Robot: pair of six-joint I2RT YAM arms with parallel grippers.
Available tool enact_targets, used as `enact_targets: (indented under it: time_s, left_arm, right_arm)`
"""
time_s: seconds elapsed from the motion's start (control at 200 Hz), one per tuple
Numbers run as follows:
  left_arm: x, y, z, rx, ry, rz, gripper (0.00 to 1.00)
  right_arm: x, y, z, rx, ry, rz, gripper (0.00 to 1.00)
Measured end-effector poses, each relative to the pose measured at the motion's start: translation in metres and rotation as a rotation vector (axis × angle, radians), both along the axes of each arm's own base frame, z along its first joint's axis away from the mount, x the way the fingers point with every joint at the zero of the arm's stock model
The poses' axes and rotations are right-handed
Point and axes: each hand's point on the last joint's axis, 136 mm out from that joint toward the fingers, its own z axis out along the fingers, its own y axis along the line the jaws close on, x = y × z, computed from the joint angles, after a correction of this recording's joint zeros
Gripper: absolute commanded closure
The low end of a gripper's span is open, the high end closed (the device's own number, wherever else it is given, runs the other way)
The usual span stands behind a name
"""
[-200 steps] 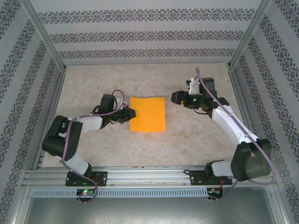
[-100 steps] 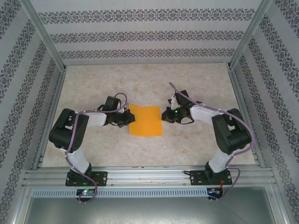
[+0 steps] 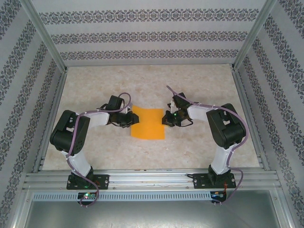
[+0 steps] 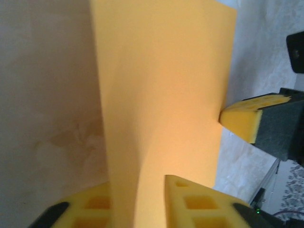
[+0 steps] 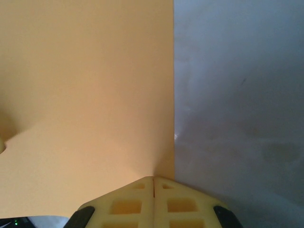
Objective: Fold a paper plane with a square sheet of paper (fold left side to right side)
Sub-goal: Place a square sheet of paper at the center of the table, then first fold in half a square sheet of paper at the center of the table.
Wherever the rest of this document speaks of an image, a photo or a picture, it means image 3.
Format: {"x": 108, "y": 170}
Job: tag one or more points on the orange paper sheet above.
{"x": 148, "y": 123}

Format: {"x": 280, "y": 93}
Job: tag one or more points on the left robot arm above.
{"x": 82, "y": 164}

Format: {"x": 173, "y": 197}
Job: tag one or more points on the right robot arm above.
{"x": 221, "y": 161}

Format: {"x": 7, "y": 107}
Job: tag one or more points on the grey sheet metal panel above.
{"x": 152, "y": 215}

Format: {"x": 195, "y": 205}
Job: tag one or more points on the small circuit board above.
{"x": 217, "y": 195}
{"x": 86, "y": 196}

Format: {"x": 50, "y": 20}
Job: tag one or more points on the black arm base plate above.
{"x": 102, "y": 181}
{"x": 198, "y": 183}

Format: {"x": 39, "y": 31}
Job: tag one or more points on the aluminium side rail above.
{"x": 58, "y": 95}
{"x": 242, "y": 95}

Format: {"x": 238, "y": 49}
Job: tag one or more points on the aluminium frame post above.
{"x": 253, "y": 35}
{"x": 45, "y": 35}

